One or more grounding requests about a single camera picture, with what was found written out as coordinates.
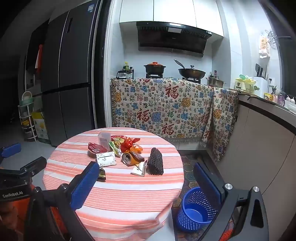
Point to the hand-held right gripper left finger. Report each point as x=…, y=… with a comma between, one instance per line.
x=85, y=185

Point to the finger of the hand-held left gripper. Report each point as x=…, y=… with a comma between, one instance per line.
x=10, y=150
x=33, y=166

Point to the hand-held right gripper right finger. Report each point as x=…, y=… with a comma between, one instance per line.
x=207, y=185

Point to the small dark wrapper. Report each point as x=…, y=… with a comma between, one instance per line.
x=101, y=175

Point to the white floral tissue pack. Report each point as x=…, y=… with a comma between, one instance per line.
x=106, y=159

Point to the blue plastic mesh basket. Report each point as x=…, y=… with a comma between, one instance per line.
x=192, y=215

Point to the red crushed soda can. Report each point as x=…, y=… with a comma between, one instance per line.
x=96, y=147

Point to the clear plastic cup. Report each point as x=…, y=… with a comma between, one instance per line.
x=103, y=139

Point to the green yellow snack wrapper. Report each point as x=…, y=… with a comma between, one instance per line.
x=115, y=144

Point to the orange crushed soda can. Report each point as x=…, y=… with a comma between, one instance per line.
x=131, y=158

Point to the white paper packet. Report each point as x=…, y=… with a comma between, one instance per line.
x=139, y=169

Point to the black foam net sleeve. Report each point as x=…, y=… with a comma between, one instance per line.
x=155, y=162

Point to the red orange plastic wrapper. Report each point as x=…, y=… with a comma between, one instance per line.
x=129, y=143

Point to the orange white striped tablecloth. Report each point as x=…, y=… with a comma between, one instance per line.
x=115, y=197

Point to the white tiered rack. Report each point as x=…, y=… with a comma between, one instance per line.
x=27, y=120

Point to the yellow cardboard box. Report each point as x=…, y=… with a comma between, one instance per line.
x=41, y=127

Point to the green round basin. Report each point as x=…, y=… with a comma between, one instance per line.
x=26, y=98

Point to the narrow printed blanket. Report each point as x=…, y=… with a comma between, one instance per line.
x=222, y=120

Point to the kitchen counter cabinet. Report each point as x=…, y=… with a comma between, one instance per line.
x=259, y=143

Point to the large printed blanket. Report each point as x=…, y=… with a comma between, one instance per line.
x=157, y=109

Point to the orange hanging cloth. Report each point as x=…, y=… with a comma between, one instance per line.
x=39, y=56

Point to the grey refrigerator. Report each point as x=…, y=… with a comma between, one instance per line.
x=69, y=69

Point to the steel pot with lid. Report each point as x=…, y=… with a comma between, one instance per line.
x=215, y=81

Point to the yellow lidded appliance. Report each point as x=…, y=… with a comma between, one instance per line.
x=244, y=84

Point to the yellow mug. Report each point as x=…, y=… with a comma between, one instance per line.
x=268, y=96

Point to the white knife block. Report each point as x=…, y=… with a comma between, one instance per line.
x=260, y=85

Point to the black wok with lid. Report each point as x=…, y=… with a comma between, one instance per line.
x=192, y=72

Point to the gas stove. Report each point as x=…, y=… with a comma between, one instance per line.
x=153, y=76

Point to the bottle with yellow cap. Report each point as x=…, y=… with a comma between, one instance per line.
x=126, y=66

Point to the black clay pot orange lid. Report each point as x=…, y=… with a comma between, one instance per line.
x=154, y=68

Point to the black range hood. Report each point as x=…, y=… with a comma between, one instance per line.
x=171, y=39

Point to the white upper cabinets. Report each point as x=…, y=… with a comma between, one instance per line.
x=171, y=11

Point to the white wall-mounted holder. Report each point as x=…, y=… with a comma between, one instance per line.
x=264, y=47

